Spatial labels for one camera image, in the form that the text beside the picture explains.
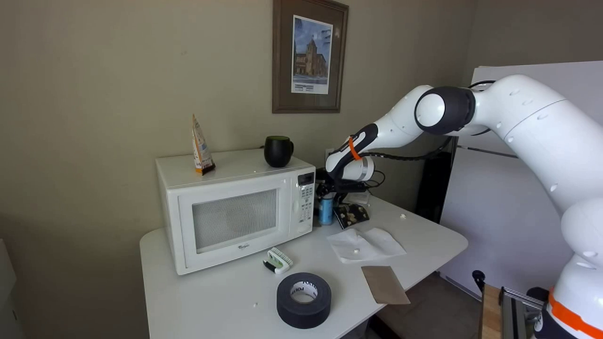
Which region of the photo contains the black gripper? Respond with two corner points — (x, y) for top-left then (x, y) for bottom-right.
(312, 174), (371, 220)

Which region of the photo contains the bottle with blue label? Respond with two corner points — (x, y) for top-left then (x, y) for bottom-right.
(314, 191), (339, 227)

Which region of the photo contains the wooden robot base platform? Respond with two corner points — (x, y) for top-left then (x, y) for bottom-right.
(470, 269), (551, 339)

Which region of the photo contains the white microwave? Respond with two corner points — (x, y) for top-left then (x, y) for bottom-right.
(154, 146), (318, 278)

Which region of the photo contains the white plastic bag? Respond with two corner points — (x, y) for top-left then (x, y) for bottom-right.
(327, 223), (408, 265)

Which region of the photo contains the black mug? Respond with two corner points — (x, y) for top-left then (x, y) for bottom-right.
(261, 133), (295, 169)

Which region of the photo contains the black tape roll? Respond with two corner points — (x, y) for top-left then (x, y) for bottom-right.
(274, 270), (333, 329)

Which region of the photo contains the black tall panel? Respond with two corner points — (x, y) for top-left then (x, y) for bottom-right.
(412, 135), (457, 223)

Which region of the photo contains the white table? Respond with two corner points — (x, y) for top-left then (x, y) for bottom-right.
(137, 191), (470, 339)

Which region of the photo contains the brown framed picture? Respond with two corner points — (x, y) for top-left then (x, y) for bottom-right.
(269, 0), (350, 114)

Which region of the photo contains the white board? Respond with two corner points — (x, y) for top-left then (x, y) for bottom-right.
(437, 58), (603, 299)

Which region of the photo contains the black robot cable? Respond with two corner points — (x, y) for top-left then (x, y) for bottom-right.
(359, 78), (497, 190)

